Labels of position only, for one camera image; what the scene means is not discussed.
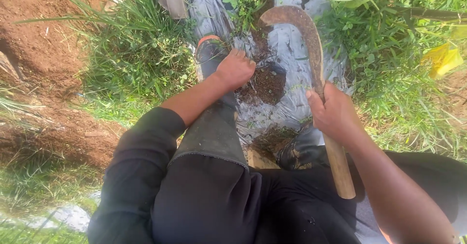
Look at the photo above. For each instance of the yellow plastic scrap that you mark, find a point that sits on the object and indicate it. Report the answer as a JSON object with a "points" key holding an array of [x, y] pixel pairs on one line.
{"points": [[442, 59]]}

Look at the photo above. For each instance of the dark wooden stick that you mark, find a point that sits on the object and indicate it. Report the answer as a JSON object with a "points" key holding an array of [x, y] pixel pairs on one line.
{"points": [[427, 14]]}

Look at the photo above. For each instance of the green weed plant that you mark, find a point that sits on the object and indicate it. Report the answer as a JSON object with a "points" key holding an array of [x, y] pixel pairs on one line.
{"points": [[245, 3]]}

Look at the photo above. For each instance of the person's right hand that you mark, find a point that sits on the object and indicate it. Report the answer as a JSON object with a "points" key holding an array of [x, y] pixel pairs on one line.
{"points": [[334, 114]]}

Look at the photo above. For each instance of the person's black trousers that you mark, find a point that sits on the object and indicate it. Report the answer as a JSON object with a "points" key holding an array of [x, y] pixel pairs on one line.
{"points": [[262, 204]]}

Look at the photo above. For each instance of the person's left fingers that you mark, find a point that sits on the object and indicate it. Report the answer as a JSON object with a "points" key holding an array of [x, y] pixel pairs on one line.
{"points": [[241, 56]]}

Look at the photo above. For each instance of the black rubber boot orange trim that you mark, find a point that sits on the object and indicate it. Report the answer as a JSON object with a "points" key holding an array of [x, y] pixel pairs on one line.
{"points": [[215, 123]]}

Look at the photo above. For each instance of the silver plastic mulch sheet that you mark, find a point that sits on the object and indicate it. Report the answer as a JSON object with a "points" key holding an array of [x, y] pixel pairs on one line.
{"points": [[284, 69]]}

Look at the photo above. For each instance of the person's left hand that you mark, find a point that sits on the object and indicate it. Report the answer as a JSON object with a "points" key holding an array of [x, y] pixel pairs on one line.
{"points": [[233, 70]]}

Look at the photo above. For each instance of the person's black sleeve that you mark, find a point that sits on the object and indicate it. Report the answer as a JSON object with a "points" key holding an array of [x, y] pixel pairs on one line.
{"points": [[133, 178]]}

